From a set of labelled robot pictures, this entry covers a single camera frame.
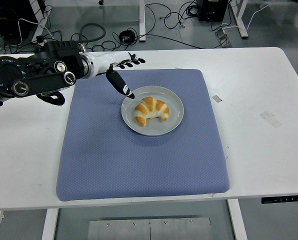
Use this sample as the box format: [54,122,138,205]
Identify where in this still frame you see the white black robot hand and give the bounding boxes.
[88,51,146,100]

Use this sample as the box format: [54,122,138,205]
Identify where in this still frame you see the blue quilted mat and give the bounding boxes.
[55,68,231,203]

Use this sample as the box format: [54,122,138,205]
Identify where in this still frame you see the long black floor cable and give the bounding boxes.
[135,34,205,50]

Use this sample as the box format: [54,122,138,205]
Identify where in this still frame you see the large clear tape strip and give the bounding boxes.
[259,110,283,129]

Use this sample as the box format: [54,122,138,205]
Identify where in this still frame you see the round grey plate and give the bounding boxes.
[121,85,185,137]

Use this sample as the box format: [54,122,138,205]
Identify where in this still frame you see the grey corrugated hose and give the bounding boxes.
[79,23,107,45]

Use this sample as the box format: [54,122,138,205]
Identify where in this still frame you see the grey metal plate with screws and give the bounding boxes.
[87,217,212,240]

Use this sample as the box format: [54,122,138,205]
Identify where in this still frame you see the large black equipment box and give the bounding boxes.
[0,0,40,40]

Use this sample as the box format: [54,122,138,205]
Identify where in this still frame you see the white floor cable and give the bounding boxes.
[221,3,273,31]

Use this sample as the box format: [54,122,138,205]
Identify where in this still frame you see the white table leg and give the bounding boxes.
[227,199,248,240]
[41,208,60,240]

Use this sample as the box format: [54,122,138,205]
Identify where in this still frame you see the looped black cable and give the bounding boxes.
[145,0,199,29]

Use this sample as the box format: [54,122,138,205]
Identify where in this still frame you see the black desk control panel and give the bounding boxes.
[261,194,298,205]

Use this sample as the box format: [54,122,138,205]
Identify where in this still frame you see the grey metal foot pedal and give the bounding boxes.
[214,26,233,49]

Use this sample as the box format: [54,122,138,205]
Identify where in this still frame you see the coiled black cable bundle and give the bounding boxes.
[119,29,136,44]

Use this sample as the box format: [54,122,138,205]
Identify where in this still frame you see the tangled black floor cables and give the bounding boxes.
[47,29,121,53]

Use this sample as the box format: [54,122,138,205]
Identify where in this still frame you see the golden croissant bread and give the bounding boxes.
[134,96,170,127]

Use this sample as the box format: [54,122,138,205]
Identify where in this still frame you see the black computer tower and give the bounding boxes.
[198,0,229,22]

